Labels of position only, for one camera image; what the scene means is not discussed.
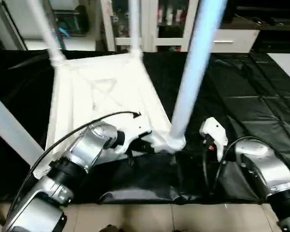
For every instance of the white plastic table top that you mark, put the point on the white plastic table top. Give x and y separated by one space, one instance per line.
101 87

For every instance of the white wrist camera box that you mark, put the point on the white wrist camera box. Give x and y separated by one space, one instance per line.
215 130
135 128

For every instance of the white drawer unit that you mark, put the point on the white drawer unit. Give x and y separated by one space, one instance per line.
232 41

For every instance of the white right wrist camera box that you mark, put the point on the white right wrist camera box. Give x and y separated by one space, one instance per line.
215 130

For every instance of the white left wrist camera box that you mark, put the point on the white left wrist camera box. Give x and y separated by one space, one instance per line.
135 128

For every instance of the black table mat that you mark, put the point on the black table mat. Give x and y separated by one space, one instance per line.
251 96

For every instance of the white glass door cabinet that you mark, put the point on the white glass door cabinet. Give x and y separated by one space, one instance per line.
152 24

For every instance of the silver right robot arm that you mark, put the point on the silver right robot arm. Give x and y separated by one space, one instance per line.
261 164

